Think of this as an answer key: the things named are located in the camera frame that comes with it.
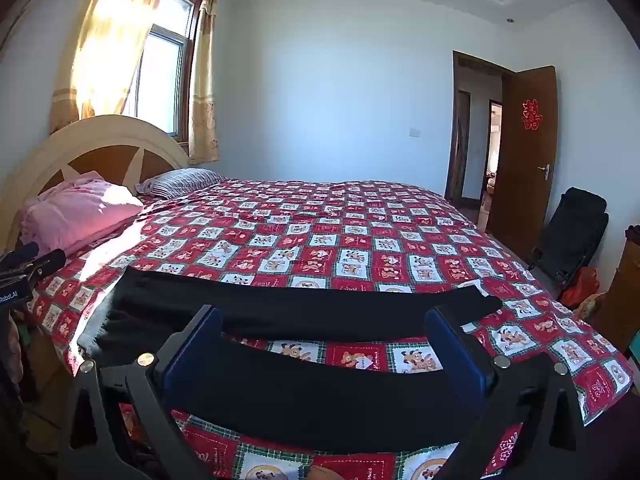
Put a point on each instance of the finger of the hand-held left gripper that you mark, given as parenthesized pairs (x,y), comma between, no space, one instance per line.
(20,255)
(47,262)

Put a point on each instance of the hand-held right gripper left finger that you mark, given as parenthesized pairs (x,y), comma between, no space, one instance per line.
(192,355)

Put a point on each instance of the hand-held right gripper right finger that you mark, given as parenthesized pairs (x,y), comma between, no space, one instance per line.
(457,355)

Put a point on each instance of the black pants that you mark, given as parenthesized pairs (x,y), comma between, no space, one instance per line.
(300,305)

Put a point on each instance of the folded pink blanket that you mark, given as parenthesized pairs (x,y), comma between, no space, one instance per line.
(80,210)

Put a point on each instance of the cream and brown headboard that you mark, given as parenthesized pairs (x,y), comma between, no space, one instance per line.
(45,152)

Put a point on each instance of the orange bag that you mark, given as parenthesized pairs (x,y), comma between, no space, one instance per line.
(582,287)

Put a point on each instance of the red printed bed blanket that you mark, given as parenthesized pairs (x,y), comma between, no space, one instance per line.
(350,240)

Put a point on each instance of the striped pillow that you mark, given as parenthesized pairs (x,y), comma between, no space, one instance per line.
(182,181)

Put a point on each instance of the black folding chair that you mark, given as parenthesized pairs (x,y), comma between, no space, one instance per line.
(575,230)

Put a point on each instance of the wooden cabinet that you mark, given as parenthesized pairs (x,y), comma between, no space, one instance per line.
(622,290)

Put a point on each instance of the brown wooden door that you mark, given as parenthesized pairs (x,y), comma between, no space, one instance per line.
(525,185)

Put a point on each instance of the yellow patterned curtain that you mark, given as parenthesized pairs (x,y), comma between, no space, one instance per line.
(107,45)
(204,85)

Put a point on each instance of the red paper door decoration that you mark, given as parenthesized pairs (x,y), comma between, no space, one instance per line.
(531,115)

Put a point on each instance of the brown door frame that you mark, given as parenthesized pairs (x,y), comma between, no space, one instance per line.
(456,110)

